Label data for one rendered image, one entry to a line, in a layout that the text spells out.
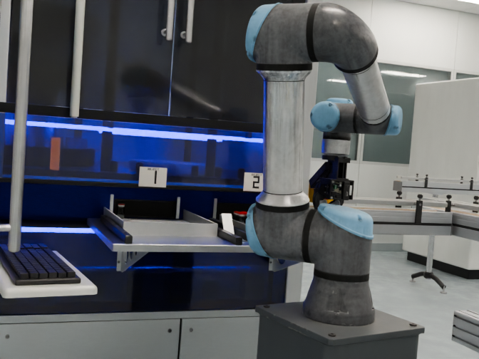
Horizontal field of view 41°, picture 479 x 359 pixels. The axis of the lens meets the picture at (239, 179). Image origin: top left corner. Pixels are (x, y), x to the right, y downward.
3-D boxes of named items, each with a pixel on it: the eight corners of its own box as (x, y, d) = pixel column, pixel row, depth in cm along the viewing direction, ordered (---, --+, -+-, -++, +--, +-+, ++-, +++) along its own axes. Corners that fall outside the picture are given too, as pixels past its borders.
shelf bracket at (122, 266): (116, 271, 195) (118, 228, 194) (125, 271, 196) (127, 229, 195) (139, 298, 163) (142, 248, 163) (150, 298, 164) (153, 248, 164)
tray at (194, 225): (102, 218, 200) (103, 206, 200) (184, 220, 209) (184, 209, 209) (122, 234, 169) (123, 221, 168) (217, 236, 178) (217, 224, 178)
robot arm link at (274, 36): (307, 272, 134) (313, 0, 122) (241, 262, 140) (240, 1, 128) (323, 254, 145) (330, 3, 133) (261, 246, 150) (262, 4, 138)
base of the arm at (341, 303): (389, 322, 134) (393, 275, 133) (333, 329, 126) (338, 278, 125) (341, 304, 147) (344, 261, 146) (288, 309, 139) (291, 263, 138)
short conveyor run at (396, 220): (294, 233, 225) (296, 188, 224) (276, 226, 240) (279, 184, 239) (454, 236, 249) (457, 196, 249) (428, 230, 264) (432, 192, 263)
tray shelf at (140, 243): (86, 224, 199) (86, 217, 199) (291, 228, 223) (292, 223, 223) (112, 251, 154) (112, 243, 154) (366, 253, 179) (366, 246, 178)
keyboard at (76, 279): (-7, 252, 172) (-7, 243, 172) (47, 251, 178) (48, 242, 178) (15, 285, 136) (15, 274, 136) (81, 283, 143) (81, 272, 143)
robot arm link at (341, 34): (376, -12, 121) (405, 107, 164) (319, -10, 125) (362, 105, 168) (366, 42, 117) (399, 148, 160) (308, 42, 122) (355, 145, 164)
